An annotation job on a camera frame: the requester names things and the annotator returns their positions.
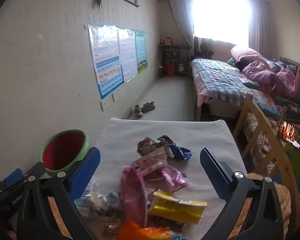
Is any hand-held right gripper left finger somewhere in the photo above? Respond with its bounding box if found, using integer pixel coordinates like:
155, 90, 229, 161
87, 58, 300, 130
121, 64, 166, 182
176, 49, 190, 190
17, 147, 101, 240

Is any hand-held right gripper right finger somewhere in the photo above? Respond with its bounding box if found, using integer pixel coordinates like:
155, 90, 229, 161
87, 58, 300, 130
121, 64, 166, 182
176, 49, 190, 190
199, 147, 283, 240

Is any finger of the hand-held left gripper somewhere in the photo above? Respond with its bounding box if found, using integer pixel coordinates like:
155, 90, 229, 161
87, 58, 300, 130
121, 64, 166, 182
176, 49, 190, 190
1, 168, 23, 189
22, 162, 46, 180

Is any white blue wrapper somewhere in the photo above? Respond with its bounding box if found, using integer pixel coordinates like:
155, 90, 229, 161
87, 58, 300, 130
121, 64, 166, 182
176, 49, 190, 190
75, 191, 120, 215

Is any green-rimmed red bin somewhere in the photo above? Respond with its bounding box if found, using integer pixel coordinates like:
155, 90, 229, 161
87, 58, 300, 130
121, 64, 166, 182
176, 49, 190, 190
39, 129, 91, 178

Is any dark blue wrapper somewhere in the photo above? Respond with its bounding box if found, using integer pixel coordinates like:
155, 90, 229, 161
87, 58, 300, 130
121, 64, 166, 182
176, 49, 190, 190
160, 135, 192, 161

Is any pink purple wrapper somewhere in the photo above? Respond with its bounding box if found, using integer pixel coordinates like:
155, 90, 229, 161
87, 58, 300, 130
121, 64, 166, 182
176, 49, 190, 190
145, 165, 189, 193

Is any large pink wrapper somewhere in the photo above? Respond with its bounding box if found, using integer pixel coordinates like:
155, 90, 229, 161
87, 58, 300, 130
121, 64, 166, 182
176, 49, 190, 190
120, 165, 150, 228

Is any yellow box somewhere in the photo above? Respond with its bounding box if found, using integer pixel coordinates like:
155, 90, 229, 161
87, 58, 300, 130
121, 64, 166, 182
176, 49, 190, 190
148, 189, 207, 224

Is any silver wrapper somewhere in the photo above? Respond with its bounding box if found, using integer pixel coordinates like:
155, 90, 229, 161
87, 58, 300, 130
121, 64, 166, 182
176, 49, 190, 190
90, 210, 125, 235

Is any white strawberry carton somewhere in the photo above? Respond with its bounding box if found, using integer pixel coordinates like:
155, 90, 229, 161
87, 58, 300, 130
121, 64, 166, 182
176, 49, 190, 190
131, 147, 168, 177

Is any brown wrapper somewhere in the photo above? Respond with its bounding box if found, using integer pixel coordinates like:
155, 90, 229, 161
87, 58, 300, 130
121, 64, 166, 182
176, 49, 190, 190
137, 137, 165, 155

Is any orange wrapper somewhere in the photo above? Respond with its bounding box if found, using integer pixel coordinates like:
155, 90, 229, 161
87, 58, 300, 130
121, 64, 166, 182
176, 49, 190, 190
115, 220, 175, 240

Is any white towel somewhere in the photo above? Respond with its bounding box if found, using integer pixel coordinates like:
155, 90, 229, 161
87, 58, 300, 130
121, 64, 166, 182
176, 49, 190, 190
75, 117, 248, 240

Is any orange plush blanket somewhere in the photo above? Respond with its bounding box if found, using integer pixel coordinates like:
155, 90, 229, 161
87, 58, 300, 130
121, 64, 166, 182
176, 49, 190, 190
247, 172, 293, 230

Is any pink bedsheet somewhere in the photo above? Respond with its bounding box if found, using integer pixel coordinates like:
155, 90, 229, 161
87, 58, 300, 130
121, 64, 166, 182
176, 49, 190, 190
196, 72, 213, 105

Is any grey shoe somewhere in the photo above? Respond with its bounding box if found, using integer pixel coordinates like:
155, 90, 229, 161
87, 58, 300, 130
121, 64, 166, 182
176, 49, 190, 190
132, 104, 143, 118
142, 101, 156, 112

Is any cartoon printed blue quilt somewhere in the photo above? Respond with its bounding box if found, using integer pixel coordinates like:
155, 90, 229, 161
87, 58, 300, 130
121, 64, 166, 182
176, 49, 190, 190
252, 89, 282, 117

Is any phone with lit screen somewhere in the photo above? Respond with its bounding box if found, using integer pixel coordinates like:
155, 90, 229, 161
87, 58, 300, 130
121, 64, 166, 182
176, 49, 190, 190
277, 119, 300, 152

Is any plaid quilt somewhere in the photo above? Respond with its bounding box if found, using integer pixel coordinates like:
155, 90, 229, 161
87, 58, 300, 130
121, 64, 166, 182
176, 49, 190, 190
192, 58, 255, 104

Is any purple quilt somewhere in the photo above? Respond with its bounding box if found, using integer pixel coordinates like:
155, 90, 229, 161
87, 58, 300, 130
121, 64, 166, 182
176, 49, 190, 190
241, 60, 300, 105

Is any red bucket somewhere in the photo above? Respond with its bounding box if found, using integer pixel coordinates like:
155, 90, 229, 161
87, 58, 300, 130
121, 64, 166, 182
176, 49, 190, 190
165, 60, 177, 77

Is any pink pillow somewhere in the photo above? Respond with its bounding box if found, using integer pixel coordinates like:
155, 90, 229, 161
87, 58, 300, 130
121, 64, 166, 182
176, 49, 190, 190
230, 45, 264, 64

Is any metal shelf table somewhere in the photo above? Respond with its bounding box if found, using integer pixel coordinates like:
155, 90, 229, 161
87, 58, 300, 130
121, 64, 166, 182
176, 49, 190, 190
158, 44, 192, 78

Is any pink curtain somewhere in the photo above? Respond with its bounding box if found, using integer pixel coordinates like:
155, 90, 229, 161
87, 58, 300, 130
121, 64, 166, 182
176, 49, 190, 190
247, 0, 269, 55

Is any bright window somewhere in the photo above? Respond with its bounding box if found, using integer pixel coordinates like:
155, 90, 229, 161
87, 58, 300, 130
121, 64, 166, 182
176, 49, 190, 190
194, 0, 253, 48

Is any long sheer curtain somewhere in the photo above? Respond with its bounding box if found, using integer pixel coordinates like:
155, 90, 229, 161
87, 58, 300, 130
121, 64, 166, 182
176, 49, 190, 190
162, 0, 195, 47

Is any wooden bed frame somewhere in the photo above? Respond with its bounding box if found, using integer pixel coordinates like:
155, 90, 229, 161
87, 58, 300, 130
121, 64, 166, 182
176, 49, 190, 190
234, 92, 300, 205

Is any blue wall poster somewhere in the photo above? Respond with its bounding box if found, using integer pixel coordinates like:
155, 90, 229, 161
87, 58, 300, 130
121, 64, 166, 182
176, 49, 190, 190
87, 24, 125, 100

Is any white chart wall poster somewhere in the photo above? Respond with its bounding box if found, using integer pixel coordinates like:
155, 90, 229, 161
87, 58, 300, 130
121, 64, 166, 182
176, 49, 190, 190
117, 27, 138, 82

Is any green wall poster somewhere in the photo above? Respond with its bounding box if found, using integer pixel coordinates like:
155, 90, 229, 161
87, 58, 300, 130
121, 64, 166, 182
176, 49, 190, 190
134, 29, 148, 74

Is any dark wall rail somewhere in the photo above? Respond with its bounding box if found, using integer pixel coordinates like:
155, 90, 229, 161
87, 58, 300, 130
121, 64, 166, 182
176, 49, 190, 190
117, 0, 140, 7

